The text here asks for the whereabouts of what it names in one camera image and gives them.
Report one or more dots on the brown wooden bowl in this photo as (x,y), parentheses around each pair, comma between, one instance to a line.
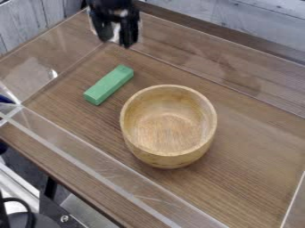
(169,124)

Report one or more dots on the green rectangular block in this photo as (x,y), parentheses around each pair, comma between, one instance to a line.
(109,84)

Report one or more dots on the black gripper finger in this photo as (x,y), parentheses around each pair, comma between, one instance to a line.
(129,30)
(104,27)

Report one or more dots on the black table leg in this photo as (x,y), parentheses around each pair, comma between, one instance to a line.
(50,189)

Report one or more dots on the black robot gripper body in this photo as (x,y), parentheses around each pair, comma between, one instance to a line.
(104,5)

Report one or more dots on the metal plate with screw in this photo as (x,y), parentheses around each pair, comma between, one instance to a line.
(55,216)

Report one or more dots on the clear acrylic front wall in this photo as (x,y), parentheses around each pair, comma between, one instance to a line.
(109,185)

